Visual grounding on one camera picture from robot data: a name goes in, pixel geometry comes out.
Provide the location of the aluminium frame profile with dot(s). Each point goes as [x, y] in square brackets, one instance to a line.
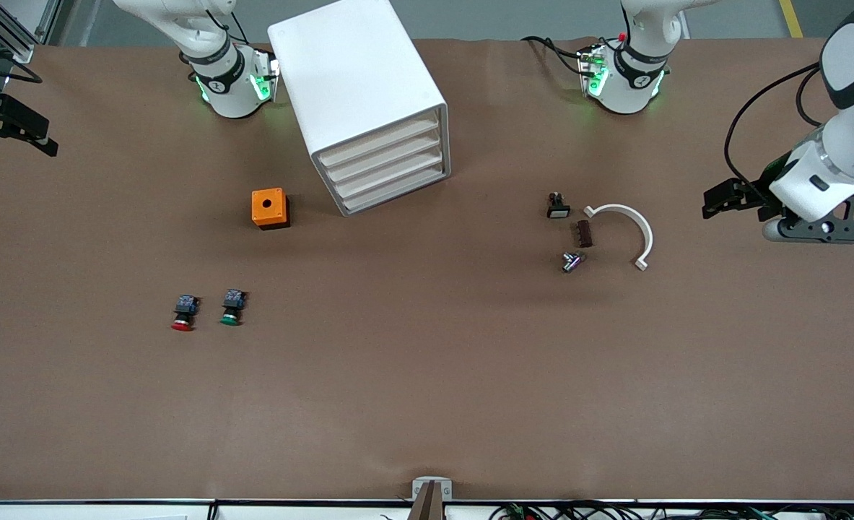
[8, 52]

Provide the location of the white table edge rail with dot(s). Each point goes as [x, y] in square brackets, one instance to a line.
[73, 511]

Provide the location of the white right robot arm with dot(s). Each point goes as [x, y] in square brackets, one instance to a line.
[232, 79]

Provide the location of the brown terminal block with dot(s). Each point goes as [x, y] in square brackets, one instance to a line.
[583, 234]

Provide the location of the orange box with hole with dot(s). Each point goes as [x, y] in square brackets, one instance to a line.
[268, 206]

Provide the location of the red push button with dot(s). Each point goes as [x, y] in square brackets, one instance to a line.
[183, 315]

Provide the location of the brown table cover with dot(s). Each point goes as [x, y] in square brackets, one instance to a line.
[426, 404]

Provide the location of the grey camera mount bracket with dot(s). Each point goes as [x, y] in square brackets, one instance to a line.
[431, 495]

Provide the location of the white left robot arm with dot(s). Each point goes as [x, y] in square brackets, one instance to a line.
[632, 79]

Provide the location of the white curved bracket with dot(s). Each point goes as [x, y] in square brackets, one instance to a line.
[644, 231]

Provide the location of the black switch white face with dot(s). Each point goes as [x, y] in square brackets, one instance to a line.
[558, 208]

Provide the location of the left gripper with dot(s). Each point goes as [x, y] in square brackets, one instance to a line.
[756, 193]

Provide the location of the silver key switch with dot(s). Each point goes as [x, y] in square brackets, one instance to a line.
[572, 261]

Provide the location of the green push button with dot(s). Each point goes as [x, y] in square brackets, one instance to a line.
[232, 310]

